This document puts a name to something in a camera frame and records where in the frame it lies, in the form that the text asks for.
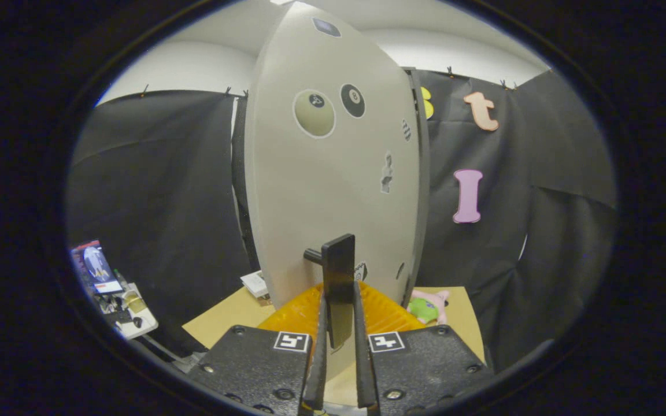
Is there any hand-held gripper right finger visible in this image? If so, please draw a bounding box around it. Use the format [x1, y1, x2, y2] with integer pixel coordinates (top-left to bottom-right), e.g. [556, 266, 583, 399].
[351, 281, 493, 416]

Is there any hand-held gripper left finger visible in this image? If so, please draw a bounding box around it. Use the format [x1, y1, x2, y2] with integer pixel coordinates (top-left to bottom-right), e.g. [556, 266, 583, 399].
[187, 281, 329, 416]

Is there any black door handle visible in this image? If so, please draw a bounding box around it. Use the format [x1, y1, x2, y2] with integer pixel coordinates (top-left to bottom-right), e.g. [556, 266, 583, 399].
[303, 234, 357, 350]

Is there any grey shoe cabinet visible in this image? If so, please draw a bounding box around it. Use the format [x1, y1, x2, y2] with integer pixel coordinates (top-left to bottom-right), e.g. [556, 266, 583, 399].
[232, 66, 431, 307]

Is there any grey shoe cabinet door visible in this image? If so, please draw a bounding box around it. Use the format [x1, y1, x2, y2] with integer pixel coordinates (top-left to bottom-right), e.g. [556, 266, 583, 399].
[245, 3, 426, 310]

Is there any pink and green plush toy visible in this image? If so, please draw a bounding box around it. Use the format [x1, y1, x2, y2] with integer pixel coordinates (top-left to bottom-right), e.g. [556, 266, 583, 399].
[407, 290, 450, 325]

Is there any white printed box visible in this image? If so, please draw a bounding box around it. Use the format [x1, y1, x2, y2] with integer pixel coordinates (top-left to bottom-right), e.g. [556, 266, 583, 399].
[240, 270, 269, 298]

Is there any blue screen device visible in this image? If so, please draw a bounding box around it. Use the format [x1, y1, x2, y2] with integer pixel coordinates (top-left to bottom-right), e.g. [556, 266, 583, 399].
[70, 240, 124, 295]

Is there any black backdrop cloth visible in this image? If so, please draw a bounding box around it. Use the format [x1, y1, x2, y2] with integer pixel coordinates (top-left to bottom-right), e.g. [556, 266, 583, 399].
[67, 69, 617, 370]

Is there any row of black clips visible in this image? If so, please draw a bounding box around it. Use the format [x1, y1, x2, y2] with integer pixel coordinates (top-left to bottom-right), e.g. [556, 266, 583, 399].
[139, 65, 519, 98]

